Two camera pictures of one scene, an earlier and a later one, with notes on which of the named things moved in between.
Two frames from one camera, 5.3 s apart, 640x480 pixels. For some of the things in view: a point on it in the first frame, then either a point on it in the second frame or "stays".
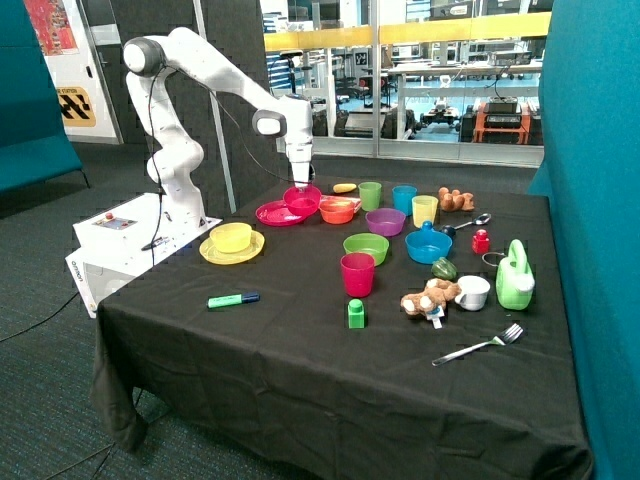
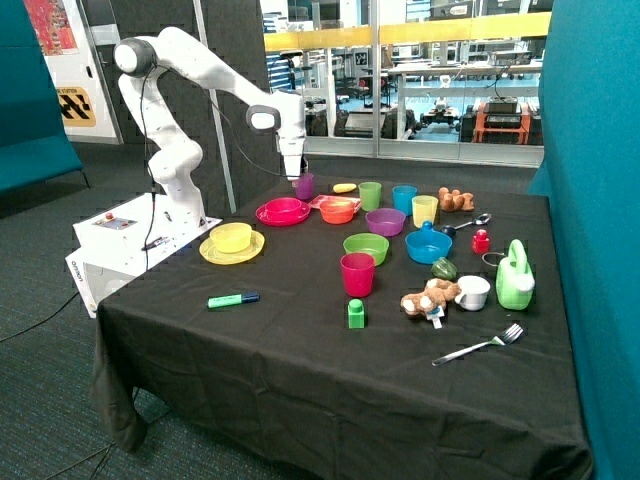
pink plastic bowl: [302, 201] → [283, 204]
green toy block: [356, 314] stays
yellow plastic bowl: [232, 237] stays
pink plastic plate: [278, 214] stays
